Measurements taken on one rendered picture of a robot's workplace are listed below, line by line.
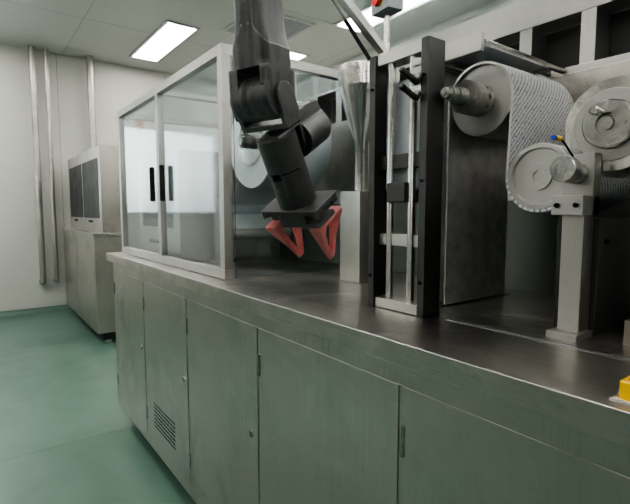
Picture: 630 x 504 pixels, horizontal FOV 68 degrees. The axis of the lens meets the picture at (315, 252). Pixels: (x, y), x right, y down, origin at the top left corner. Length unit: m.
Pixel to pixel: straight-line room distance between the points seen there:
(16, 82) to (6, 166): 0.88
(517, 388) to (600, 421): 0.10
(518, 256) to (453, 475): 0.71
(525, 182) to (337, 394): 0.55
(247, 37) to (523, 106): 0.59
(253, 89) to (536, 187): 0.56
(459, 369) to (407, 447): 0.21
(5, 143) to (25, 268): 1.31
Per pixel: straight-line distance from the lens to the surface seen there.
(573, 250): 0.88
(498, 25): 1.48
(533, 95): 1.07
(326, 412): 1.02
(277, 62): 0.64
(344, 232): 1.40
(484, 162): 1.18
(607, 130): 0.89
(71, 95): 6.04
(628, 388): 0.64
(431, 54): 0.98
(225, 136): 1.45
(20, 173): 5.86
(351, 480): 1.02
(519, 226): 1.35
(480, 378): 0.70
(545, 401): 0.65
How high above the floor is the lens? 1.11
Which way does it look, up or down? 5 degrees down
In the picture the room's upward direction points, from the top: straight up
